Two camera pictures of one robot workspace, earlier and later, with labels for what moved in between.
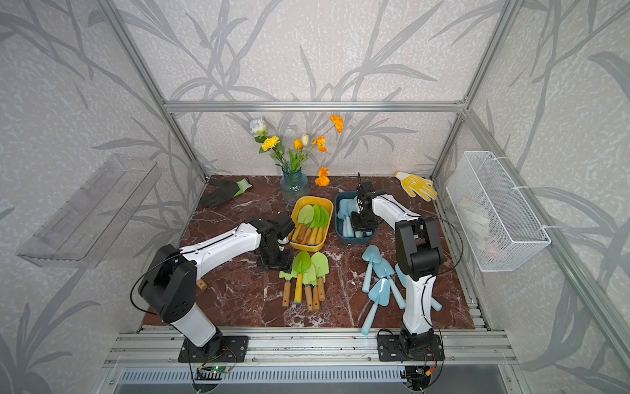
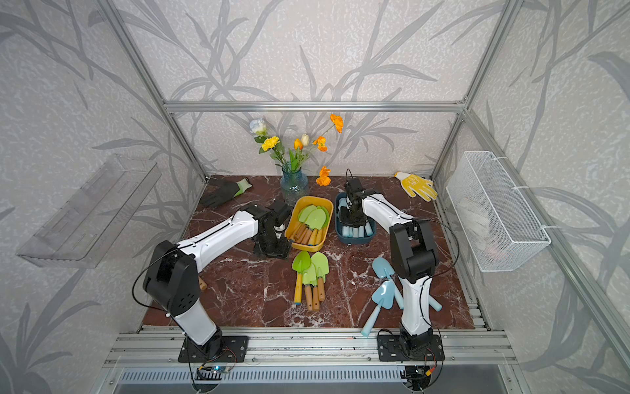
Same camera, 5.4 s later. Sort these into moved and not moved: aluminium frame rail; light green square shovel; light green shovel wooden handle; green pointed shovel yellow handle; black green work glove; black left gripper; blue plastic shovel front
Moved: black left gripper; light green square shovel
Not moved: aluminium frame rail; green pointed shovel yellow handle; blue plastic shovel front; light green shovel wooden handle; black green work glove
